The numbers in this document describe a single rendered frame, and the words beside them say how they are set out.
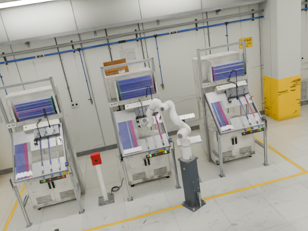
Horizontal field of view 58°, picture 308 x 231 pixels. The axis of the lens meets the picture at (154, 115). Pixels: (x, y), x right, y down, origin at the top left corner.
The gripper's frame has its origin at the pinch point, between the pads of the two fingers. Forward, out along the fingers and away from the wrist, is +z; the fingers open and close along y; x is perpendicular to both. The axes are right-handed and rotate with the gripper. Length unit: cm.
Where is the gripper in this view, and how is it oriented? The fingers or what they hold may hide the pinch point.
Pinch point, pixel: (143, 126)
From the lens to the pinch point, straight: 397.9
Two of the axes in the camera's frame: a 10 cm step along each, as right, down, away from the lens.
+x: 2.4, 9.4, -2.5
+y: -9.7, 2.1, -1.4
